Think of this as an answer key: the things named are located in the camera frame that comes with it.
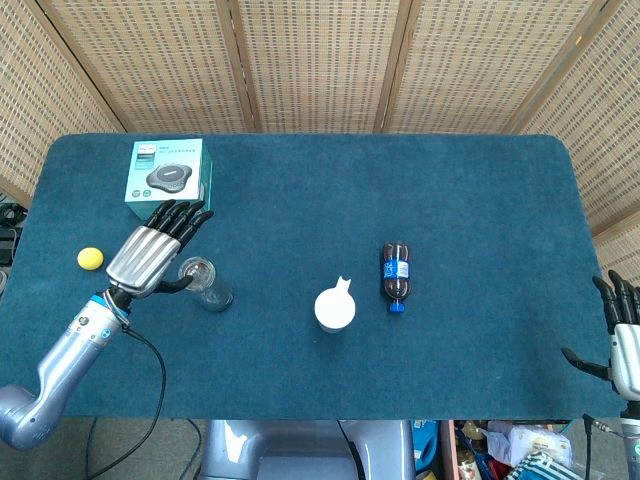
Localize white cup with handle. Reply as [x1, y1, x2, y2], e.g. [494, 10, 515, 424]
[313, 275, 358, 335]

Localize yellow ball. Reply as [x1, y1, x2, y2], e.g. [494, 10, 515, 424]
[76, 246, 105, 273]

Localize blue plastic jug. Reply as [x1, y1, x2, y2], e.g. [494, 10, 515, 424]
[411, 419, 441, 471]

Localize grey robot torso base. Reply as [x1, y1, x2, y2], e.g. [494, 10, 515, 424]
[198, 419, 417, 480]

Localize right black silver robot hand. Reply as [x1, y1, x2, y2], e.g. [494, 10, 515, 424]
[560, 269, 640, 400]

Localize teal speakerphone product box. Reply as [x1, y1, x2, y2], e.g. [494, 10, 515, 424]
[123, 138, 214, 222]

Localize blue carpet table mat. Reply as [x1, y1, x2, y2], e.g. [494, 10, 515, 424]
[0, 132, 624, 422]

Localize clear drinking glass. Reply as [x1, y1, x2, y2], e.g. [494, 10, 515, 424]
[178, 256, 235, 313]

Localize small cola bottle blue cap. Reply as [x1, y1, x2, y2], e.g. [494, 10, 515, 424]
[381, 241, 413, 315]

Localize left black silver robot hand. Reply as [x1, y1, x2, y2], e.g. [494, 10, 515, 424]
[104, 198, 216, 301]

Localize blue white striped package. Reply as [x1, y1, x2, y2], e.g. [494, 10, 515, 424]
[503, 451, 582, 480]

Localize white crumpled plastic bag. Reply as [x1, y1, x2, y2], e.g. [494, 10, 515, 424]
[485, 420, 572, 467]

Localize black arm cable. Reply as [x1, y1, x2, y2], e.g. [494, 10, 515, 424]
[83, 323, 168, 480]
[581, 412, 624, 480]

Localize woven rattan folding screen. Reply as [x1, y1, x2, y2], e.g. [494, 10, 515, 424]
[0, 0, 640, 279]

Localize black electronics with cables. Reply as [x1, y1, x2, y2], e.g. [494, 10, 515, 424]
[0, 198, 25, 266]

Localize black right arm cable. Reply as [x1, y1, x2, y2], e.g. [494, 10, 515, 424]
[581, 412, 624, 480]

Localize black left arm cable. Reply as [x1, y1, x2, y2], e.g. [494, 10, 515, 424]
[83, 323, 168, 480]

